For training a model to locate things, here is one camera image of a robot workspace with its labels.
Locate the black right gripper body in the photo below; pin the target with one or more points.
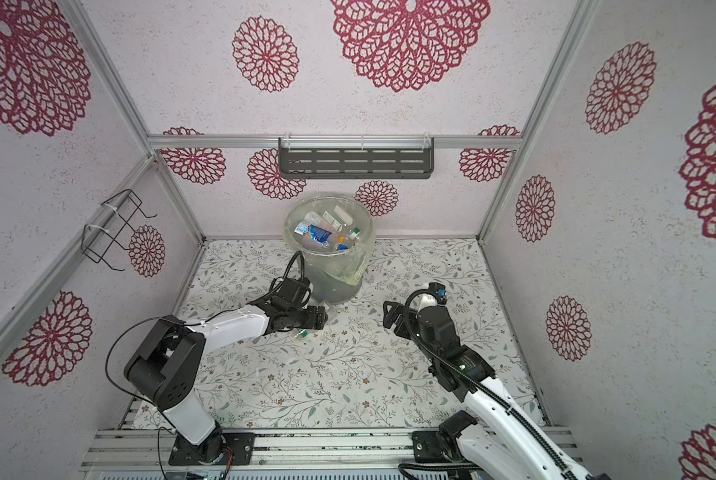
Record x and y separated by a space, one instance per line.
406 331

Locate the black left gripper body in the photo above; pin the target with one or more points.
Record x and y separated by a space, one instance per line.
299 318

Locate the crushed clear bottle blue cap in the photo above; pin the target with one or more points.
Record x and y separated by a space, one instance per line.
316 238

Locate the clear bottle green label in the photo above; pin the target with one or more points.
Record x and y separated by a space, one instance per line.
338 218

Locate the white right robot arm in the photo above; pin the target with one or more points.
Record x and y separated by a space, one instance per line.
491 434

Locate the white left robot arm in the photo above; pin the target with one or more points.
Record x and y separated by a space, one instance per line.
165 366

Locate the grey mesh waste bin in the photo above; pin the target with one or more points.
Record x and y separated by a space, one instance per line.
334 276

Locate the green plastic bin liner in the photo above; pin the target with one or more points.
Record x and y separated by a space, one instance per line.
346 267

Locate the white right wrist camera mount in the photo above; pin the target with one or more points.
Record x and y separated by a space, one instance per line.
437 292

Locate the dark grey wall shelf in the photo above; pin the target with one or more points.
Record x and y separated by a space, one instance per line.
359 159

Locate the black wire wall rack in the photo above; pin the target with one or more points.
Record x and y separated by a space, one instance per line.
97 239

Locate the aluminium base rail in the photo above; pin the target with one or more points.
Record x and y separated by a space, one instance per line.
262 449

